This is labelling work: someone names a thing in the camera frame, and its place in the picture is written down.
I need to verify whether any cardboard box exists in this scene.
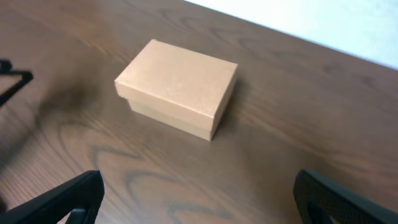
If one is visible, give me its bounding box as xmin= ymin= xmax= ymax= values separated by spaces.
xmin=114 ymin=39 xmax=238 ymax=141

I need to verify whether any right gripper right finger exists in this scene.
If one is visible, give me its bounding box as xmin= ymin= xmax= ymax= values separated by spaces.
xmin=293 ymin=170 xmax=397 ymax=224

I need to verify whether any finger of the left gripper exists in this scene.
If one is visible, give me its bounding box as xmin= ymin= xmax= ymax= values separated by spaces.
xmin=1 ymin=59 xmax=34 ymax=106

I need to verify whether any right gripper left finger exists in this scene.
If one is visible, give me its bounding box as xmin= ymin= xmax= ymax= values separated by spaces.
xmin=1 ymin=170 xmax=104 ymax=224

